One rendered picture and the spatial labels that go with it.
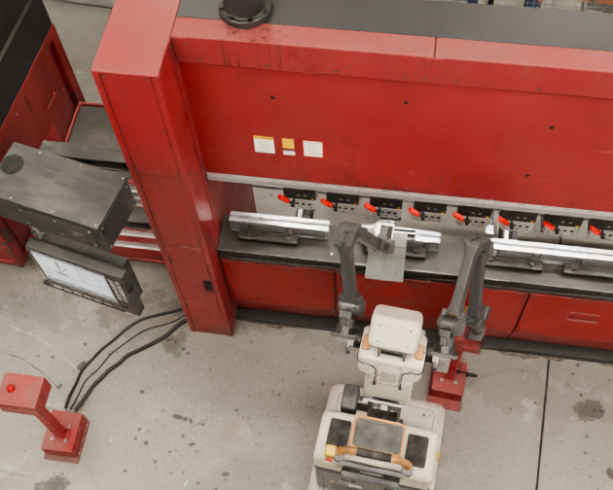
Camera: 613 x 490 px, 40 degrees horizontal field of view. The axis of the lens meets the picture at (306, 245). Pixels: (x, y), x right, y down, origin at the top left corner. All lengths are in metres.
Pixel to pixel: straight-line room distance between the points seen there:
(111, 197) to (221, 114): 0.61
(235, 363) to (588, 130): 2.50
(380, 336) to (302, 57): 1.19
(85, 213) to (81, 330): 2.07
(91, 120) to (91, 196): 1.53
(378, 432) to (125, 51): 1.94
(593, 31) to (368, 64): 0.80
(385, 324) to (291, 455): 1.46
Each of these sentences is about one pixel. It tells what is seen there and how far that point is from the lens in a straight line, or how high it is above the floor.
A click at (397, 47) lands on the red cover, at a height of 2.30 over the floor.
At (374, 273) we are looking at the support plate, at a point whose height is 1.00.
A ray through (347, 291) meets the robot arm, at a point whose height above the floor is 1.35.
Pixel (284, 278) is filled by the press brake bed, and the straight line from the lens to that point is 4.46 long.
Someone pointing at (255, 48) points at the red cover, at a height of 2.27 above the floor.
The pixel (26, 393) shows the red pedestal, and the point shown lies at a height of 0.80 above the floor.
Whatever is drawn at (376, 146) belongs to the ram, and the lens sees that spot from 3.54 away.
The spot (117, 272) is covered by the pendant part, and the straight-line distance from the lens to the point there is 3.49.
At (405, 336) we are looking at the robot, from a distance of 3.53.
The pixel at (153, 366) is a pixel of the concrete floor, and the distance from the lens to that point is 5.04.
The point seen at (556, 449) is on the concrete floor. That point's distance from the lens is 4.91.
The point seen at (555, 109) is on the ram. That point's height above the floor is 2.06.
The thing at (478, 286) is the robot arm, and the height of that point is 1.20.
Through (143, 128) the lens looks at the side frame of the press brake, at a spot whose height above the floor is 1.98.
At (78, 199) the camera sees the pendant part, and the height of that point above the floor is 1.95.
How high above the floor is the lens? 4.58
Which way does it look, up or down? 60 degrees down
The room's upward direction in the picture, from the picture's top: 4 degrees counter-clockwise
